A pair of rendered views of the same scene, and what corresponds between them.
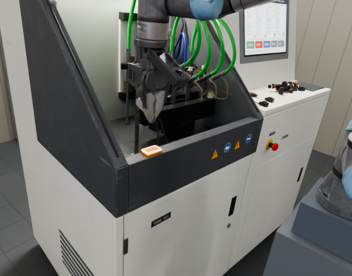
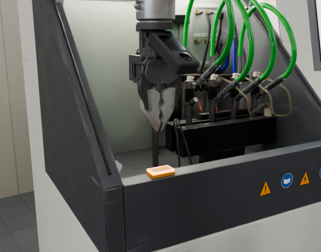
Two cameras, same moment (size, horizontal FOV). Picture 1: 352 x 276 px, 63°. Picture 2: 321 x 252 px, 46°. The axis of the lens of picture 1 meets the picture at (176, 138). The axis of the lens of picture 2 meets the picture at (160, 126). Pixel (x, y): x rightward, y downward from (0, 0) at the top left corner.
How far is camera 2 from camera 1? 0.18 m
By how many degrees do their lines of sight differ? 19
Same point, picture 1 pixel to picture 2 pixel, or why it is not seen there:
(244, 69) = not seen: outside the picture
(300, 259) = not seen: outside the picture
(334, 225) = not seen: outside the picture
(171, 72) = (172, 55)
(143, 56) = (146, 43)
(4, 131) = not seen: hidden behind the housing
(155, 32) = (154, 8)
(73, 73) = (68, 74)
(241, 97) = (312, 112)
